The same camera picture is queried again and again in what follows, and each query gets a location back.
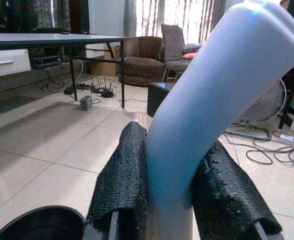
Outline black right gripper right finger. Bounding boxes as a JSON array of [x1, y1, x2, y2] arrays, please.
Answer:
[[192, 141, 283, 240]]

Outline brown round armchair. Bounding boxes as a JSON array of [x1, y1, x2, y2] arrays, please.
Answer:
[[123, 36, 167, 87]]

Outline cardboard box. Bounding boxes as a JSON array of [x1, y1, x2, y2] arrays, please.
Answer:
[[89, 44, 121, 77]]

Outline red cushion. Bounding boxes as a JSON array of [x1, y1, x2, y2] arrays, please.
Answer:
[[182, 51, 199, 60]]

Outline black leather ottoman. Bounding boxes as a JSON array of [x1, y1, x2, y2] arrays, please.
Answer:
[[147, 82, 175, 118]]

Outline white power strip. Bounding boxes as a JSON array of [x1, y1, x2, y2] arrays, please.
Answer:
[[278, 133, 294, 146]]

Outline white standing fan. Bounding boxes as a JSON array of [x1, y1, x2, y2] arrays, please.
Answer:
[[224, 77, 287, 141]]

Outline black wifi router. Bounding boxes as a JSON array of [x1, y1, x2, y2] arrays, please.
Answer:
[[90, 76, 114, 98]]

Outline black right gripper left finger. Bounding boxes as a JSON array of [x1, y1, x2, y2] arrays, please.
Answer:
[[86, 121, 148, 240]]

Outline white drawer cabinet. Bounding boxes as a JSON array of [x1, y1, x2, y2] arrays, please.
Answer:
[[0, 48, 32, 80]]

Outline grey cushioned chair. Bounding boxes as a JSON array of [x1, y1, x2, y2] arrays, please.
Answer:
[[160, 23, 191, 83]]

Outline long white-topped folding table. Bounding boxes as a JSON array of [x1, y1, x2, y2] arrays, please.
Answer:
[[0, 32, 130, 109]]

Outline black round robot part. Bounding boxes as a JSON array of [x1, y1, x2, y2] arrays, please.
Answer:
[[0, 205, 87, 240]]

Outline grey power adapter box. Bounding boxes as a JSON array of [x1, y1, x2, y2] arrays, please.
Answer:
[[80, 95, 93, 111]]

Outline striped window curtain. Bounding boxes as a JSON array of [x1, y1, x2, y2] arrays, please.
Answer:
[[123, 0, 227, 46]]

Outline grey floor cable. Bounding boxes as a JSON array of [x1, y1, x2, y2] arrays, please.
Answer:
[[223, 129, 294, 171]]

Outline black electronics box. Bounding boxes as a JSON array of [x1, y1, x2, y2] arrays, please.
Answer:
[[31, 54, 62, 69]]

